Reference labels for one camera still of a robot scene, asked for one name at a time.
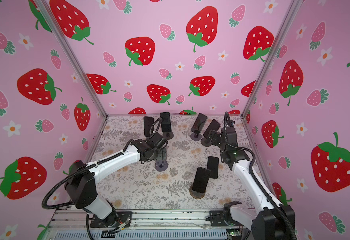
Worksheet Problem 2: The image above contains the black smartphone front stand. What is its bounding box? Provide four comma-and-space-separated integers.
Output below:
192, 167, 211, 194

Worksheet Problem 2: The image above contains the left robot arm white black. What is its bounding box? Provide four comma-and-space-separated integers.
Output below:
65, 133, 168, 227

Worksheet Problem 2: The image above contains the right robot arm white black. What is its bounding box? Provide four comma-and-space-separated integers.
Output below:
208, 127, 297, 240

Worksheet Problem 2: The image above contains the grey phone stand front left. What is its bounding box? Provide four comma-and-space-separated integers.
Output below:
155, 148, 168, 172

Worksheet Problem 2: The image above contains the dark grey stand centre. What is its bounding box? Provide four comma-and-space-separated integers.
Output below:
162, 132, 174, 140

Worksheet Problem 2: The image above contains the grey stand wooden base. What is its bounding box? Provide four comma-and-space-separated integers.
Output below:
189, 184, 206, 200

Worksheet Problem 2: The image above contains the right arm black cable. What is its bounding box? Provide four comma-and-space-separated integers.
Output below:
222, 111, 297, 240

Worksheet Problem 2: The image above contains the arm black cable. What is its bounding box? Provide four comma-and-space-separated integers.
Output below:
222, 111, 297, 240
41, 139, 134, 210

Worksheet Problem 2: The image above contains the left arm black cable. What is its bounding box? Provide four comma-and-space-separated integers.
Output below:
41, 139, 134, 210

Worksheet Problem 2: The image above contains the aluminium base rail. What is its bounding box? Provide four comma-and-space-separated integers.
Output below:
41, 209, 261, 240

